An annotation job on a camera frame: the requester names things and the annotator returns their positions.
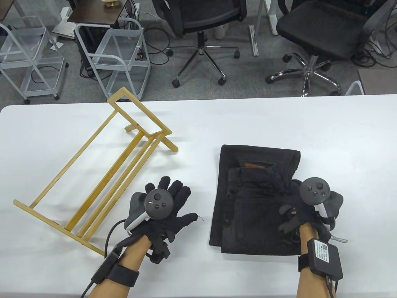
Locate black cable bundle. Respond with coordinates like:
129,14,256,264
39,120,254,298
350,28,397,67

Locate dark brown desk corner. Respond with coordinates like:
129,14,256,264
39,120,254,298
0,0,16,22

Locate grey right hand controller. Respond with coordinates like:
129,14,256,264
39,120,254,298
299,177,344,232

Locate brown board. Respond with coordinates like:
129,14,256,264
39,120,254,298
358,68,397,95

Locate black labelled right wrist box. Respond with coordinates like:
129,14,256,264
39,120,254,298
307,238,344,281

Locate black trousers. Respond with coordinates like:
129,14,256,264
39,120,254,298
208,144,310,256

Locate black computer tower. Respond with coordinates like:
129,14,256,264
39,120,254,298
76,26,109,78

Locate brown wooden side desk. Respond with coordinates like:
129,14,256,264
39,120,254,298
67,0,128,25

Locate white curved plastic part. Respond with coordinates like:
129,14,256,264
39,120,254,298
344,81,365,96

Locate wooden book rack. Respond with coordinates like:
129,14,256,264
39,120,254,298
13,87,179,256

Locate person's left forearm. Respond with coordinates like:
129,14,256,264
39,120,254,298
88,236,154,298

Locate black office chair chrome base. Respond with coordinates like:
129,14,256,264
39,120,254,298
151,0,248,88

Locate black floor cables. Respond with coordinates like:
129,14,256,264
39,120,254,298
124,2,175,66

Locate person's right forearm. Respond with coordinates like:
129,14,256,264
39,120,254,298
296,223,341,298

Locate black left wrist module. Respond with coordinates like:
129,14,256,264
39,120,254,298
91,251,121,284

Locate white round bin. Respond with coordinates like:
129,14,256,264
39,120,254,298
214,24,230,40

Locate white paper stack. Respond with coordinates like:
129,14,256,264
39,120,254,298
51,8,76,40

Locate black glove cable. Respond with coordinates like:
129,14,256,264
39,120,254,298
105,219,127,253

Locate black left wrist strap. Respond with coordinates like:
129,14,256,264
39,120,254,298
109,263,139,287

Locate person's left hand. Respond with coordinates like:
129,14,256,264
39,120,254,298
124,176,199,264

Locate person's right hand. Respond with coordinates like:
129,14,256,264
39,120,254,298
278,178,335,242

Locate white desk leg frame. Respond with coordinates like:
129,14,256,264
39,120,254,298
249,0,279,57

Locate grey left hand controller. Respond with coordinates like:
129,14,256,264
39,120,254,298
124,188,176,231

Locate white metal mesh cart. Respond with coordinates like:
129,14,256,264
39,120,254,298
75,18,152,100
0,16,69,104

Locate grey hand controller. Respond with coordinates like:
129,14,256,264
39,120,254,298
124,188,176,231
299,177,344,232

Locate wide black office chair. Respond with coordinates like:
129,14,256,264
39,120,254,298
266,0,397,97

